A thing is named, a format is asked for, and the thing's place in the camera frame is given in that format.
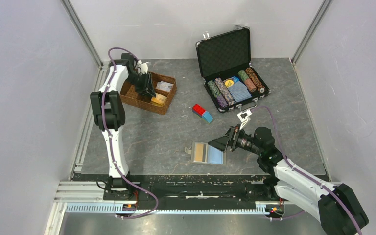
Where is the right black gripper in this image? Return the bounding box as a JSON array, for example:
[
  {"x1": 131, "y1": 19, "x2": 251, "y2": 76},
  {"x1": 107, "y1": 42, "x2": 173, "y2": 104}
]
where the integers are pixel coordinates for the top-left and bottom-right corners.
[{"x1": 208, "y1": 124, "x2": 262, "y2": 156}]

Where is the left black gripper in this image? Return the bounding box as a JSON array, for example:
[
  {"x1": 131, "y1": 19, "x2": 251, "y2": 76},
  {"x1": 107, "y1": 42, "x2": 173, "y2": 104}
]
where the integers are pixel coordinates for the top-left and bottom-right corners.
[{"x1": 125, "y1": 72, "x2": 157, "y2": 99}]

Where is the gold credit card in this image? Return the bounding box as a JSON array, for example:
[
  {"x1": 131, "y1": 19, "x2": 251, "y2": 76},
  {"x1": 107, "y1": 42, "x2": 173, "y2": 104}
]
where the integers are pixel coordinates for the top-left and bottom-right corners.
[
  {"x1": 194, "y1": 142, "x2": 206, "y2": 162},
  {"x1": 150, "y1": 93, "x2": 167, "y2": 107}
]

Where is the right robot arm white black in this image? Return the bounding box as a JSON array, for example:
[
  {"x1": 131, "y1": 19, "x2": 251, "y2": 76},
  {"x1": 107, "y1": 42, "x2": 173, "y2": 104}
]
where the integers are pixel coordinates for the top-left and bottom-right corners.
[{"x1": 208, "y1": 125, "x2": 369, "y2": 235}]

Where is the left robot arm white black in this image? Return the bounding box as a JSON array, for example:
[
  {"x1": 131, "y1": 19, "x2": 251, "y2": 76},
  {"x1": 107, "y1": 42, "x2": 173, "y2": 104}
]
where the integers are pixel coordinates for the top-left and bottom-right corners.
[{"x1": 90, "y1": 53, "x2": 156, "y2": 200}]

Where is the blue playing card deck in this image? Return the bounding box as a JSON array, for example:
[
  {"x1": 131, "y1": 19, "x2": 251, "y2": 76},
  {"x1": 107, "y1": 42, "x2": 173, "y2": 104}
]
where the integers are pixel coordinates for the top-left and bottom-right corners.
[{"x1": 228, "y1": 81, "x2": 252, "y2": 103}]

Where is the brown wicker divided basket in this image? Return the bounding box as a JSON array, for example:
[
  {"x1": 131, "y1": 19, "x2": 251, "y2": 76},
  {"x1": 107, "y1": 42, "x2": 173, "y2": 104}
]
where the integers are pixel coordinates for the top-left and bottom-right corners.
[{"x1": 119, "y1": 71, "x2": 178, "y2": 116}]

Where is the blue toy brick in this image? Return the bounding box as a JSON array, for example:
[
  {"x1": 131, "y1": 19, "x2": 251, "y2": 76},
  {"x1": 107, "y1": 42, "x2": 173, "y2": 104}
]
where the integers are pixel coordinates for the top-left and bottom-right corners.
[{"x1": 201, "y1": 111, "x2": 213, "y2": 123}]

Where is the purple poker chip row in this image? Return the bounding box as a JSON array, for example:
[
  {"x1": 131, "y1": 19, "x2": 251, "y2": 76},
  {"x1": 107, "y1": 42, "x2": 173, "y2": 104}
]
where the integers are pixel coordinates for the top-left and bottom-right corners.
[{"x1": 214, "y1": 78, "x2": 235, "y2": 106}]

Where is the red toy brick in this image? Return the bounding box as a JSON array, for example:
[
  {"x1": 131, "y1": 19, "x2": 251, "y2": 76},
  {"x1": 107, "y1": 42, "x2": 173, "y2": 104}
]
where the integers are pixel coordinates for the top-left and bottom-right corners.
[{"x1": 192, "y1": 104, "x2": 206, "y2": 117}]

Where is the green poker chip row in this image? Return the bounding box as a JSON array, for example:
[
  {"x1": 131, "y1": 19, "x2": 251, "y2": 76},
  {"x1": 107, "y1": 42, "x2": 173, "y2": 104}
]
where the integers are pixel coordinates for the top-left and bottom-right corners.
[{"x1": 207, "y1": 80, "x2": 228, "y2": 108}]

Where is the yellow dealer button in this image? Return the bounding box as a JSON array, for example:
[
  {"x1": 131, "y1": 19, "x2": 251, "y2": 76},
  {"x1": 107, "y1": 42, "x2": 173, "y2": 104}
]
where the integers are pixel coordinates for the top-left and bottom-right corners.
[{"x1": 224, "y1": 79, "x2": 235, "y2": 88}]

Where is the green pink chip row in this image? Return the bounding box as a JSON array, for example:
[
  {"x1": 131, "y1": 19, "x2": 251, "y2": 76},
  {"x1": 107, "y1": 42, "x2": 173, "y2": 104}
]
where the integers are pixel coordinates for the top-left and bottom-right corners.
[{"x1": 237, "y1": 70, "x2": 257, "y2": 93}]

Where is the brown poker chip row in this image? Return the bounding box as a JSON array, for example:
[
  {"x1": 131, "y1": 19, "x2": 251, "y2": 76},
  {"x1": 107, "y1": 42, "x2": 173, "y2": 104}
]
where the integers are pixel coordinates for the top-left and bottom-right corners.
[{"x1": 245, "y1": 68, "x2": 266, "y2": 94}]

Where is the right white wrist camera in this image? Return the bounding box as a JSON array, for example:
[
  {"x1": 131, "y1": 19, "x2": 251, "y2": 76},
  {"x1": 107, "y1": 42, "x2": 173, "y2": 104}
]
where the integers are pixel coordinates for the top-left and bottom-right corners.
[{"x1": 237, "y1": 109, "x2": 252, "y2": 130}]

